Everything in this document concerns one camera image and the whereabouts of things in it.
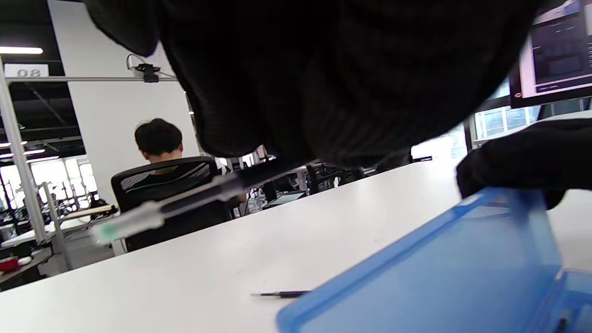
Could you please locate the person's right hand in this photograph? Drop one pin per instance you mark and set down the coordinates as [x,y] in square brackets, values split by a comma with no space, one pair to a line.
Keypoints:
[532,157]

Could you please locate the person's left hand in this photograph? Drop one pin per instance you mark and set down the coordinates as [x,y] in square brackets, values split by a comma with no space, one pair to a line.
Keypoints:
[323,83]

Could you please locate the blue stationery box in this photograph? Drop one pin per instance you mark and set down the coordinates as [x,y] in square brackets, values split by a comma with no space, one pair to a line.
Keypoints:
[439,277]

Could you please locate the single black pen refill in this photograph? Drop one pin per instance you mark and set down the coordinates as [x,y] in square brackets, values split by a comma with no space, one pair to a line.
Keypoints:
[282,293]
[194,199]

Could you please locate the black computer monitor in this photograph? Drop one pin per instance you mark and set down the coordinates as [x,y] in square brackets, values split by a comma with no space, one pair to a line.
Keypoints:
[559,46]

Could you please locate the black mesh office chair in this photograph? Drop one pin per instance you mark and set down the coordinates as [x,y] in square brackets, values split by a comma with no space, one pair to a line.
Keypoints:
[185,224]

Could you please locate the white desk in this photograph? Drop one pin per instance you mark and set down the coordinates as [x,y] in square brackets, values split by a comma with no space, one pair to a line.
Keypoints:
[83,213]

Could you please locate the white sign plate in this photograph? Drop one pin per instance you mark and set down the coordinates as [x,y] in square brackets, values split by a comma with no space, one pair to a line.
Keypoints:
[25,70]

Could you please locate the row of ceiling light strips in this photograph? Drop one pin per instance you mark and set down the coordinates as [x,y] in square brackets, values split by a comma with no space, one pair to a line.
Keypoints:
[21,50]

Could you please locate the small white round case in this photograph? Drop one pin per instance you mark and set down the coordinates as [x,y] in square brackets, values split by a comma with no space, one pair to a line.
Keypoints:
[25,260]

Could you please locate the dark wooden side table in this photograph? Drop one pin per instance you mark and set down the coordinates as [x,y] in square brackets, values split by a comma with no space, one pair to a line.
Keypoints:
[32,273]

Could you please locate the small black mounted camera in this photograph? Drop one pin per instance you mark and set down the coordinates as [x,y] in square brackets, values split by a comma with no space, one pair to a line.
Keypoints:
[148,71]

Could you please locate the grey metal frame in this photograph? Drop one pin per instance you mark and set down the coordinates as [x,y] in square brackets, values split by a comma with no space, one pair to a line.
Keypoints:
[21,162]

